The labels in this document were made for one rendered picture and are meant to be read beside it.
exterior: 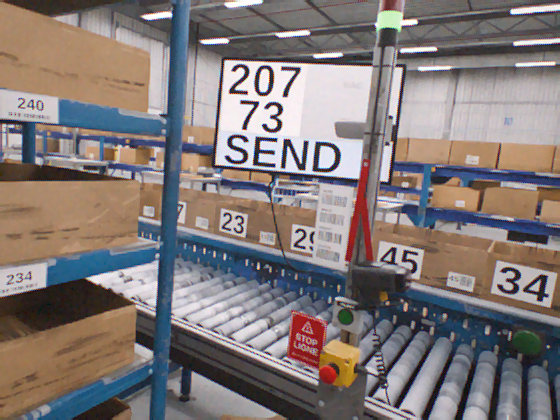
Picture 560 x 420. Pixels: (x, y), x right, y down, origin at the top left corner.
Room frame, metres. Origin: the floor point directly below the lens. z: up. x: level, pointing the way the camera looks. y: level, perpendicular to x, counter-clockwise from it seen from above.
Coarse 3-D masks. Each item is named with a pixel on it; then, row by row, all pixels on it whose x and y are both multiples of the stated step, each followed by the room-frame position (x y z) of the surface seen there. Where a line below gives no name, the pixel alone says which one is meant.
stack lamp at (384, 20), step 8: (384, 0) 0.89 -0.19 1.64; (392, 0) 0.88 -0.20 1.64; (400, 0) 0.88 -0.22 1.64; (384, 8) 0.89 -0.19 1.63; (392, 8) 0.88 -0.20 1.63; (400, 8) 0.88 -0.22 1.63; (384, 16) 0.89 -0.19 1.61; (392, 16) 0.88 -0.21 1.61; (400, 16) 0.89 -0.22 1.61; (384, 24) 0.88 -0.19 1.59; (392, 24) 0.88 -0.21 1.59; (400, 24) 0.89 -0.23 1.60
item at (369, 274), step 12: (360, 264) 0.83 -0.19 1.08; (372, 264) 0.82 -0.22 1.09; (384, 264) 0.83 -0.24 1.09; (360, 276) 0.82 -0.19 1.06; (372, 276) 0.80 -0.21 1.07; (384, 276) 0.79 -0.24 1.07; (396, 276) 0.78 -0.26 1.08; (408, 276) 0.80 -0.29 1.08; (360, 288) 0.82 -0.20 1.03; (372, 288) 0.80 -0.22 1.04; (384, 288) 0.79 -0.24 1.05; (396, 288) 0.78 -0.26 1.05; (408, 288) 0.79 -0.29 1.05; (360, 300) 0.84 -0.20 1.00; (372, 300) 0.81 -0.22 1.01
